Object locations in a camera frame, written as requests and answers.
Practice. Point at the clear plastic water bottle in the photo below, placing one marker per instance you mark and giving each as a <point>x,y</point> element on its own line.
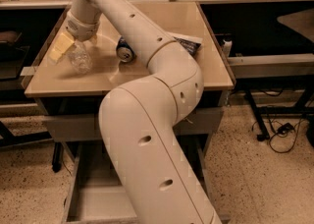
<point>79,58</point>

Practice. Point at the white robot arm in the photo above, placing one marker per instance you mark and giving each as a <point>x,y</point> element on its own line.
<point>136,119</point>

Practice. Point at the grey drawer cabinet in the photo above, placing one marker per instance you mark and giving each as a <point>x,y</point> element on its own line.
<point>60,90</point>

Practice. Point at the closed grey top drawer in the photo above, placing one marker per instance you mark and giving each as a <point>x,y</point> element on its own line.
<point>82,127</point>

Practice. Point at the blue chip bag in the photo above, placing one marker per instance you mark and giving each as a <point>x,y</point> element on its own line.
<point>190,43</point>

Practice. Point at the blue soda can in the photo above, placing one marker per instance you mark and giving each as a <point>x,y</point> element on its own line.
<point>124,51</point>

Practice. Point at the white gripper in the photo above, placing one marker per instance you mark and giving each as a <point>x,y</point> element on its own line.
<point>81,28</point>

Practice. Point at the open grey middle drawer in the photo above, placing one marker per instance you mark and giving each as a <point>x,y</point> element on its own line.
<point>96,195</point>

